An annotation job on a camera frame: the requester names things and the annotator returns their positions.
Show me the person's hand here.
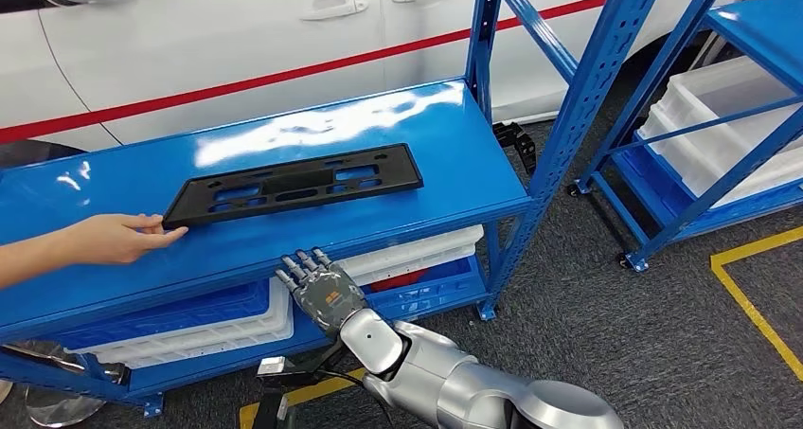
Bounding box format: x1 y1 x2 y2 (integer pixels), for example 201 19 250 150
62 212 189 267

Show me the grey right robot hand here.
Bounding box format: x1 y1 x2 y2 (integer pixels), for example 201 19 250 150
275 247 370 340

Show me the black plastic plate bracket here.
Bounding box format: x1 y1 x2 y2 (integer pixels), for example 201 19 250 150
161 142 424 231

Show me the blue metal shelf rack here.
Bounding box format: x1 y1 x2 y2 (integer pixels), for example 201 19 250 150
0 0 670 418
567 0 803 274

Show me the red plastic part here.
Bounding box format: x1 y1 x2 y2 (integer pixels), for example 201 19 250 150
369 269 431 294

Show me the shiny chrome metal part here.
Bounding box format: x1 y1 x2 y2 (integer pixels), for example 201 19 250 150
0 341 132 429

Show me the black plastic curved part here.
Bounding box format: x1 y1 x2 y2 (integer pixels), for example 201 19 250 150
491 121 538 176

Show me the white plastic crate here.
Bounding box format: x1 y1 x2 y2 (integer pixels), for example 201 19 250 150
651 54 803 164
634 102 803 209
65 277 296 371
335 224 486 288

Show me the blue plastic crate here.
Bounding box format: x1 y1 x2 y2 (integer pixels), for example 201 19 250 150
611 131 803 242
53 279 272 352
364 255 491 324

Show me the white car with red stripe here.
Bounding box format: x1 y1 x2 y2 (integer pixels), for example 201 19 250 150
0 0 776 170

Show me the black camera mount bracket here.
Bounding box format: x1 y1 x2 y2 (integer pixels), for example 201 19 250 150
276 341 348 390

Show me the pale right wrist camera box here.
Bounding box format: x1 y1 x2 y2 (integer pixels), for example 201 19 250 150
256 355 289 384

